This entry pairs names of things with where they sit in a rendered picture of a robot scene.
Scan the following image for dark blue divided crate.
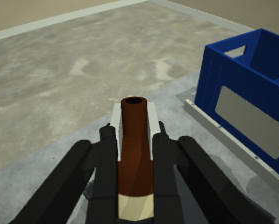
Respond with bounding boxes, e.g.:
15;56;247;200
194;28;279;174

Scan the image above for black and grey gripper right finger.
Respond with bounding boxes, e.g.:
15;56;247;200
147;102;275;224

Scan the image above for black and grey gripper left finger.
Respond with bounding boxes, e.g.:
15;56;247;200
8;103;123;224

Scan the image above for brown glass bottle with cream label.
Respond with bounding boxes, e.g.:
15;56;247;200
118;97;154;221

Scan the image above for dark grey rectangular tray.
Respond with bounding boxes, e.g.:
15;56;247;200
83;165;276;224

